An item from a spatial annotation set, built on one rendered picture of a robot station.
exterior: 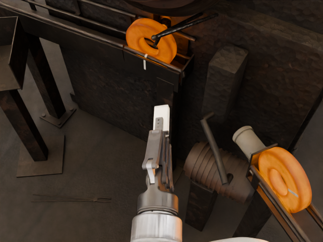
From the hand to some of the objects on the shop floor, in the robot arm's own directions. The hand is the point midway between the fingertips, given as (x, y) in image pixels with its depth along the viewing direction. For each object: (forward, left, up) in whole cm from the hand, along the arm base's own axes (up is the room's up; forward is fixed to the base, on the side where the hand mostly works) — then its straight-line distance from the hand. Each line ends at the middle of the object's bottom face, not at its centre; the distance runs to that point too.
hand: (161, 121), depth 77 cm
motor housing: (+17, -11, -87) cm, 89 cm away
